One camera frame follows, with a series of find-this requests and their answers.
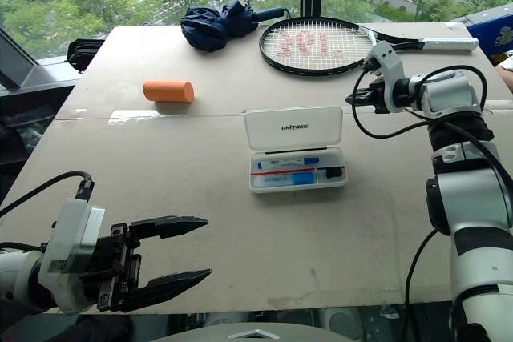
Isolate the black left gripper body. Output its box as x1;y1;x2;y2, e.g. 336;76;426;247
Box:
81;221;143;313

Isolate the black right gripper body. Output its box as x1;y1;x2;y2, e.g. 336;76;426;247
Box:
359;76;390;115

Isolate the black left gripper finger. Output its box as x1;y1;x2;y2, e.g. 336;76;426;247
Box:
119;268;212;312
130;215;210;241

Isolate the white plastic pencil case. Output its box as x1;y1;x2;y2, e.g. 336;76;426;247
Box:
243;107;349;195

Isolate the blue capped white marker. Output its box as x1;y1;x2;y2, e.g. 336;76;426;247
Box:
256;155;321;170

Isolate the red marker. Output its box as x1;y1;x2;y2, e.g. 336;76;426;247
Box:
250;169;321;178

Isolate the black white tennis racket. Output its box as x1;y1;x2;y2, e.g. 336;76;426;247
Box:
259;16;480;78

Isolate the grey robot torso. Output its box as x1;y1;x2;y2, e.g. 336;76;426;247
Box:
151;320;356;342

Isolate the blue eraser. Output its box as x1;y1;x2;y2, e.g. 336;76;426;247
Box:
291;173;318;187

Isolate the blue printed box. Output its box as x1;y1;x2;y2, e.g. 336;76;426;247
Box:
466;12;513;66

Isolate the orange foam cylinder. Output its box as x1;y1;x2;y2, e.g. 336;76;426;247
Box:
143;80;196;104

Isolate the navy folded umbrella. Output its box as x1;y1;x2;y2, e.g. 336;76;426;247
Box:
180;0;291;53

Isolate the black folded object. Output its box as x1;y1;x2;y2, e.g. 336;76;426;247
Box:
64;38;107;74

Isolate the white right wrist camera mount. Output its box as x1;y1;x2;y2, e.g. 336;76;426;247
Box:
363;41;406;115

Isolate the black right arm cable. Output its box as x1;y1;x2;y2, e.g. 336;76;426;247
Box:
352;65;513;305

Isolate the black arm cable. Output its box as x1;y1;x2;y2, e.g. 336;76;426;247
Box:
0;171;95;219
352;65;513;305

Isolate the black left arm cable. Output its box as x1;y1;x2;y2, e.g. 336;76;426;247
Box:
0;171;95;219

